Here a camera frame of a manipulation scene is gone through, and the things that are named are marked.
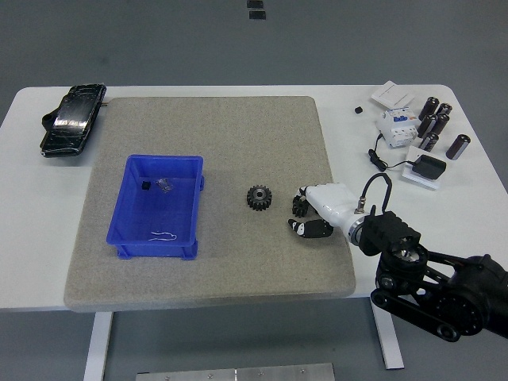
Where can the black power adapter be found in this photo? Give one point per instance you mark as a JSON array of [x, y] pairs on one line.
[[428, 166]]

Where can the silver metal plate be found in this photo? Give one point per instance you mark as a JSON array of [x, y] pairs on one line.
[[238, 373]]

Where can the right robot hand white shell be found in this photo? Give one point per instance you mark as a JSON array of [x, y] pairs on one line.
[[329, 200]]

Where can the white circuit breaker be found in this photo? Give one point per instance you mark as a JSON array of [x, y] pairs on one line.
[[397, 129]]

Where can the dark brown capacitor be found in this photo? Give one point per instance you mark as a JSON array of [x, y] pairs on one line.
[[439, 124], [458, 147], [425, 124], [429, 106], [444, 109], [429, 142]]

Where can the blue plastic box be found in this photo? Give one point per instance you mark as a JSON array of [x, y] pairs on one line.
[[131, 246]]

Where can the white switch panel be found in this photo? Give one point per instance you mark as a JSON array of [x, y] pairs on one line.
[[391, 95]]

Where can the white socket plate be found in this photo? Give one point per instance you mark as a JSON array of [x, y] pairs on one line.
[[412, 176]]

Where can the small black cube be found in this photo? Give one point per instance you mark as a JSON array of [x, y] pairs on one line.
[[145, 185], [359, 110]]

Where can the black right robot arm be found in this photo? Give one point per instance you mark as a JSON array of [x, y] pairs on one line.
[[460, 289]]

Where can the white table leg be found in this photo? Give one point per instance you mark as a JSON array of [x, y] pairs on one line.
[[97, 345], [391, 341]]

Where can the large black gear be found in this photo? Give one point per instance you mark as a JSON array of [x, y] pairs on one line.
[[260, 199]]

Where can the black floor socket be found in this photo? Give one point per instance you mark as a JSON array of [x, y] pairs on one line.
[[255, 3], [257, 15]]

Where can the grey-brown mat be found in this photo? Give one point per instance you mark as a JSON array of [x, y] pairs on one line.
[[238, 139]]

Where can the clear plastic bag piece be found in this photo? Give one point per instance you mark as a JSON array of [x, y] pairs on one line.
[[164, 185]]

